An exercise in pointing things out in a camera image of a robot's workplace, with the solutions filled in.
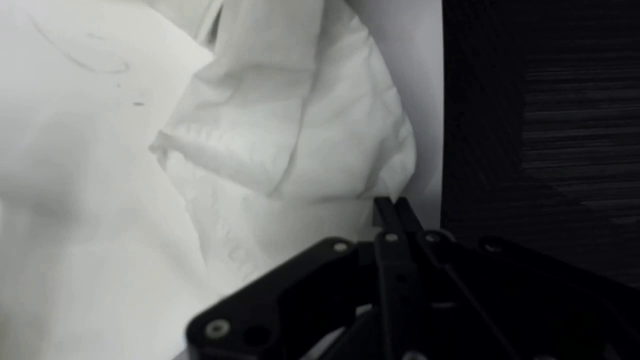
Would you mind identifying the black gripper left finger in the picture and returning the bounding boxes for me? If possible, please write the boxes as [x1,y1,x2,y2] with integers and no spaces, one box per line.
[185,195,405,360]

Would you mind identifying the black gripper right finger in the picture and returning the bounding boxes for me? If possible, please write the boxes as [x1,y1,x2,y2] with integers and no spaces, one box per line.
[394,195,640,360]

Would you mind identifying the white tissue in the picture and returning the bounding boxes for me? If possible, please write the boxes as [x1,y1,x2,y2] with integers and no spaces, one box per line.
[148,0,420,269]

